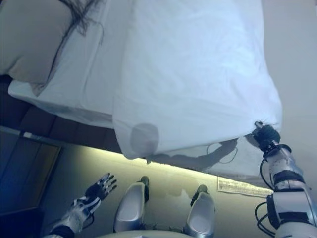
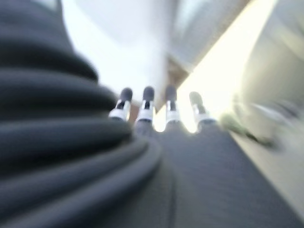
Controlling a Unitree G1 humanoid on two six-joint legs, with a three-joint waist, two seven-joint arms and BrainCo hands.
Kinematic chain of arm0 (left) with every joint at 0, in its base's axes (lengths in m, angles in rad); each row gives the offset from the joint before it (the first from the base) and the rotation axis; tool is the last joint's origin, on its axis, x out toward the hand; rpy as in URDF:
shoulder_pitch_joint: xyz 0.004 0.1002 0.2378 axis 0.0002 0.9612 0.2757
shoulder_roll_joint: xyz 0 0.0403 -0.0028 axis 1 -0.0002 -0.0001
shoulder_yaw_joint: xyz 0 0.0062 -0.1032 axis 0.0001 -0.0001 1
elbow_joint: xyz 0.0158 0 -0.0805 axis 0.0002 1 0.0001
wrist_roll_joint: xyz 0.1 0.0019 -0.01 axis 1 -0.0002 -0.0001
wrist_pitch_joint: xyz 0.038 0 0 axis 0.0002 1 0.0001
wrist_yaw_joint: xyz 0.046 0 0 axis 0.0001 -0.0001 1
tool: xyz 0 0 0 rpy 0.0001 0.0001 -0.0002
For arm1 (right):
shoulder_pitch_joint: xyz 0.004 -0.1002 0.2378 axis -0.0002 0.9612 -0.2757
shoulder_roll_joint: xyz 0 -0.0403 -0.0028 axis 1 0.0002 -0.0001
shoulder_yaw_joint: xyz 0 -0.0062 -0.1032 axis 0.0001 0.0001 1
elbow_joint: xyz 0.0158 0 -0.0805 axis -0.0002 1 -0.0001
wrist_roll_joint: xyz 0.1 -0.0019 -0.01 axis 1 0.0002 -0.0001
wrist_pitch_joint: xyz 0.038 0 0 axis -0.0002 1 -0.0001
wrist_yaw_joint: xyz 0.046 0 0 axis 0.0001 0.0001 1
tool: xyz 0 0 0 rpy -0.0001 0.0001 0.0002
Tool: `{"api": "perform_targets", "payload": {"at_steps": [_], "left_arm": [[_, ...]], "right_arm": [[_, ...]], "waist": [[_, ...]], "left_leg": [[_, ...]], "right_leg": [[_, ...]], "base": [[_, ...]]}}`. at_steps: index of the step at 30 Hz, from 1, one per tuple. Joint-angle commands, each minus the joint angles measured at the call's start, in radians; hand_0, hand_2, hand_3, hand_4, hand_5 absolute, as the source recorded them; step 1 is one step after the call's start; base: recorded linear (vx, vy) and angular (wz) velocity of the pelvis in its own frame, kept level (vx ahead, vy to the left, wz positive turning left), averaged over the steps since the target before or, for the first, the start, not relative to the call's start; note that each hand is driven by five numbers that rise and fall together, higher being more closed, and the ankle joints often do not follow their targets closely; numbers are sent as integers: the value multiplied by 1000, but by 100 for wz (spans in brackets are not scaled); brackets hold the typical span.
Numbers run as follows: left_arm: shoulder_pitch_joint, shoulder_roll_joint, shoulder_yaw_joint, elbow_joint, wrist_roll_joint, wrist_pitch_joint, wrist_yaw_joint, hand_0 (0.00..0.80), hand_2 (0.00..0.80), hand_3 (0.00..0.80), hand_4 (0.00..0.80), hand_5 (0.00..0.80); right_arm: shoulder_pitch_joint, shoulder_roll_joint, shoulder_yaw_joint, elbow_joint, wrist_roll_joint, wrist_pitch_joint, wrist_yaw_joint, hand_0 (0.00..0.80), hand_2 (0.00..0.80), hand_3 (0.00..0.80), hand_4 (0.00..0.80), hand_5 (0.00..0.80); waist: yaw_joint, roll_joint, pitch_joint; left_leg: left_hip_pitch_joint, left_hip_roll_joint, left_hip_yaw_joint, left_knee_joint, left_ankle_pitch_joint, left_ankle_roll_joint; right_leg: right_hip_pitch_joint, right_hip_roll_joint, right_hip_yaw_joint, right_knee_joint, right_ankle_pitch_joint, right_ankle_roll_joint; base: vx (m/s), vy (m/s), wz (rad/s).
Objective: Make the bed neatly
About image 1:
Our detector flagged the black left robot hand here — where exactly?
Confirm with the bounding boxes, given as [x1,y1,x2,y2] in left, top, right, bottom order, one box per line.
[71,173,118,215]

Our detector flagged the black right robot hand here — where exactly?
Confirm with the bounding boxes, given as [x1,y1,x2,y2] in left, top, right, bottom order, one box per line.
[251,120,281,151]

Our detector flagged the white duvet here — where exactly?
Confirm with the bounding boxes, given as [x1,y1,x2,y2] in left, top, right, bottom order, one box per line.
[112,0,283,179]

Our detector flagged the beige bed runner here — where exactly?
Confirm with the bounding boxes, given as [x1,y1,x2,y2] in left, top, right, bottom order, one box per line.
[257,0,317,189]

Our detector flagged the white bed sheet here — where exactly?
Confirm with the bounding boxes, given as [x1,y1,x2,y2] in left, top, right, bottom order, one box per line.
[7,0,129,128]

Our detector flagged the grey patterned rug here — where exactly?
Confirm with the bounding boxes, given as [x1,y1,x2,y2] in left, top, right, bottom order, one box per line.
[217,175,274,198]

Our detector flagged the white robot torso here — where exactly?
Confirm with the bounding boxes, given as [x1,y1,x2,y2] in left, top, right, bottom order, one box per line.
[94,229,216,238]

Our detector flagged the dark wooden nightstand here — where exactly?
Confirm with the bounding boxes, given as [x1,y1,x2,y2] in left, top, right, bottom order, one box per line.
[0,125,62,219]

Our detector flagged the large beige pillow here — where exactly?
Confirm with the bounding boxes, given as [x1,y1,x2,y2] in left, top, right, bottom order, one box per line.
[0,0,72,97]

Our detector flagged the patterned fringed grey cushion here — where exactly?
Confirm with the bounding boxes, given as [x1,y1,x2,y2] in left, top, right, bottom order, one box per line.
[51,0,105,75]

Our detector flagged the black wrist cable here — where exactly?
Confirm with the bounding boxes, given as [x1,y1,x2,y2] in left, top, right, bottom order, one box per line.
[255,152,277,235]

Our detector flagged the brown upholstered bed frame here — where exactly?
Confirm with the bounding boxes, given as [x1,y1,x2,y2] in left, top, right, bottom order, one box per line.
[0,74,124,154]

